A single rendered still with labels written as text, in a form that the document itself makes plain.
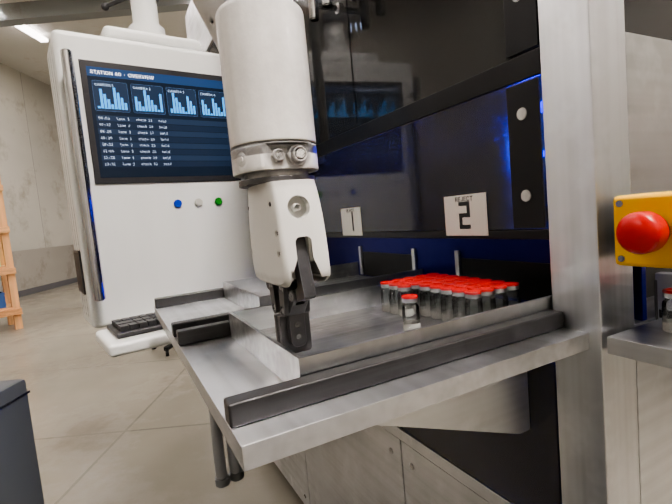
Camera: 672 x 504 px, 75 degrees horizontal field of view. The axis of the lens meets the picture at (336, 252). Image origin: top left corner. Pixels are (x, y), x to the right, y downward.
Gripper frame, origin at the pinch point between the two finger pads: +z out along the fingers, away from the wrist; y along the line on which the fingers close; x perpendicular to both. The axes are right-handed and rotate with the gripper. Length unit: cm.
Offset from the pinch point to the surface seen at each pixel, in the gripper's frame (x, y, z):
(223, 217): -16, 91, -14
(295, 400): 3.4, -8.1, 3.5
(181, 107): -7, 89, -46
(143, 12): -1, 94, -73
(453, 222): -31.0, 9.4, -8.6
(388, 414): -3.7, -10.9, 5.8
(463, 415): -19.5, -2.4, 14.0
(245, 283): -10, 54, 2
